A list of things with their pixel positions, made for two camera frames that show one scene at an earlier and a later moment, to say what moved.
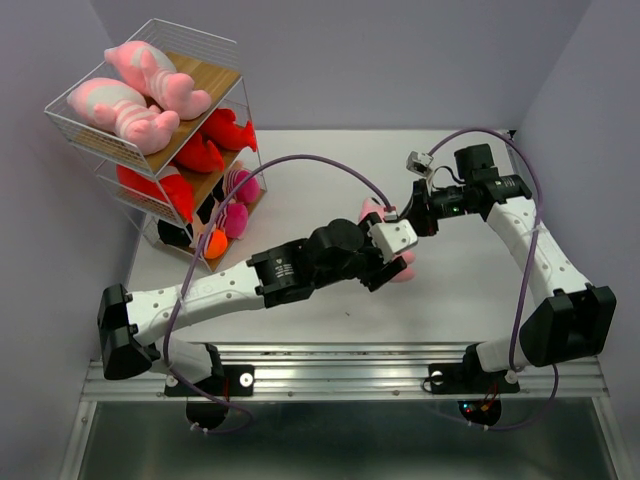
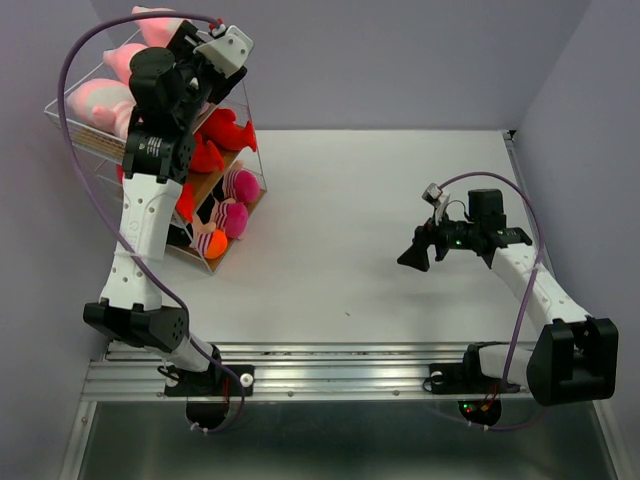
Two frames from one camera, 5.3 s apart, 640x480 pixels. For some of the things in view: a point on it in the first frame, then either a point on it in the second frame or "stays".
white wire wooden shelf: (164, 118) stays
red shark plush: (222, 130) stays
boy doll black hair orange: (215, 244) stays
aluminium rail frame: (357, 372) stays
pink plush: (408, 275) -> (158, 31)
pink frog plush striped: (118, 106) stays
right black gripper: (423, 221) -> (416, 255)
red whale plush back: (200, 155) stays
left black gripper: (391, 271) -> (182, 45)
